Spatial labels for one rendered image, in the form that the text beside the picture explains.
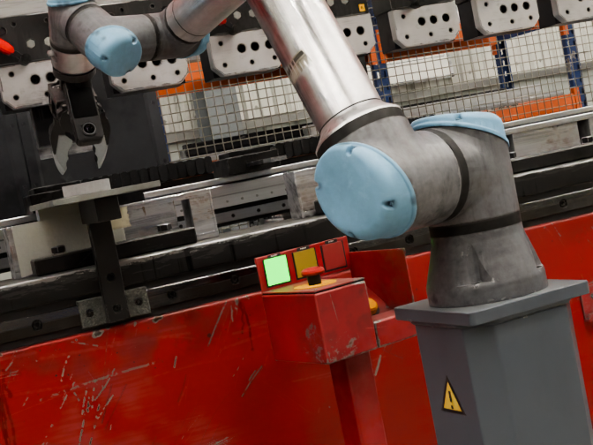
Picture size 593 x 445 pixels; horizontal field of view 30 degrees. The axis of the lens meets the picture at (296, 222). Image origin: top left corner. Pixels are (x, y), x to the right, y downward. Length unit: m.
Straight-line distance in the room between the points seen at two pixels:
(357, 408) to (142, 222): 0.55
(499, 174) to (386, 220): 0.19
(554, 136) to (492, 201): 1.14
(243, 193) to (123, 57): 0.76
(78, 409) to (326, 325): 0.48
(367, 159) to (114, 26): 0.62
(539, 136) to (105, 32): 1.10
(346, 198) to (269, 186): 1.18
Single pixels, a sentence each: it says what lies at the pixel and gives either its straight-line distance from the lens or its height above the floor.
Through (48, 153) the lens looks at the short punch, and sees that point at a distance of 2.10.
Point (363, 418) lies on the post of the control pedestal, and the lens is 1.89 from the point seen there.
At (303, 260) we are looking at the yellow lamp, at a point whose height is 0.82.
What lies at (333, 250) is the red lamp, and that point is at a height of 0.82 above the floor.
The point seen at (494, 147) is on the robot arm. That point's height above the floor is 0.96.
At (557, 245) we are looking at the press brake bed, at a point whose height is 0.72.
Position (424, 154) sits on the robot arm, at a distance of 1.29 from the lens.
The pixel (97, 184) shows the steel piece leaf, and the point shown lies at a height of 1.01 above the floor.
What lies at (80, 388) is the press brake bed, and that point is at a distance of 1.96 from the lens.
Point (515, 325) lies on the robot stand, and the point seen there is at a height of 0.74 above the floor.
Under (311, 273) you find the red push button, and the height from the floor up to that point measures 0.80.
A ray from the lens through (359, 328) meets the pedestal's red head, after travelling 1.81.
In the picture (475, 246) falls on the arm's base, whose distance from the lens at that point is 1.36.
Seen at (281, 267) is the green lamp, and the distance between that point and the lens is 1.90.
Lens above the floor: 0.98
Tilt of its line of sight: 3 degrees down
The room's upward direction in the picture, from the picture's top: 11 degrees counter-clockwise
